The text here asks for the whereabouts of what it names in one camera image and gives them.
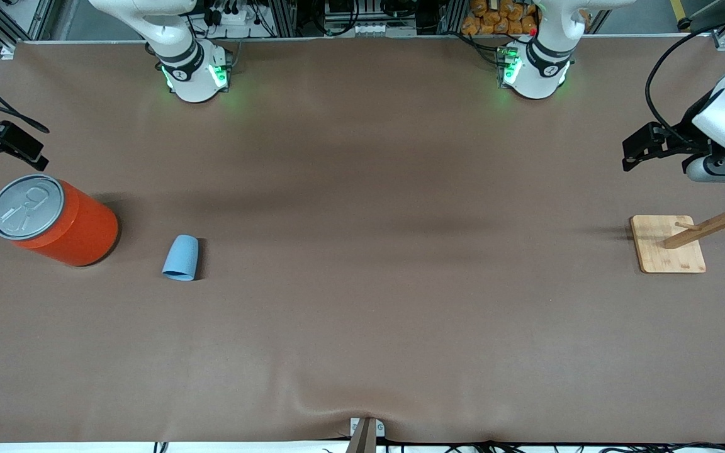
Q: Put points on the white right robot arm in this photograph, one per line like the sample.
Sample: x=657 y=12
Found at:
x=180 y=63

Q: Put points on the black electronics box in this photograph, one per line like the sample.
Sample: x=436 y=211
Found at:
x=369 y=9

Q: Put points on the white power strip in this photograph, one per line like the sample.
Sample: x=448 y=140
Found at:
x=230 y=14

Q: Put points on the white connector block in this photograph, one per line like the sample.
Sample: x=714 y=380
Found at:
x=375 y=29

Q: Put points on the brown table mat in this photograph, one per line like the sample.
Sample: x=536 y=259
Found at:
x=362 y=189

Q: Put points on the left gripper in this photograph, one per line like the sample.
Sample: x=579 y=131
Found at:
x=688 y=134

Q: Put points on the aluminium frame post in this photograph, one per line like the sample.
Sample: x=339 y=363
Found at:
x=284 y=16
x=454 y=16

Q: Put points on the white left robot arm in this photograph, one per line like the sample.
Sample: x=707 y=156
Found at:
x=545 y=63

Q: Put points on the orange packaged snacks pile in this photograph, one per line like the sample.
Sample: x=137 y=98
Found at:
x=501 y=16

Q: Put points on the light blue plastic cup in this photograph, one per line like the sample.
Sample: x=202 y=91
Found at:
x=181 y=258

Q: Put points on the small metal bracket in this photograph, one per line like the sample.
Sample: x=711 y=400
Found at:
x=355 y=428

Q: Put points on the wooden cup rack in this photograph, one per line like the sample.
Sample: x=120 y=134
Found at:
x=668 y=248

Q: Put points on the large orange can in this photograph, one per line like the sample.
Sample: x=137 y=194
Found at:
x=67 y=226

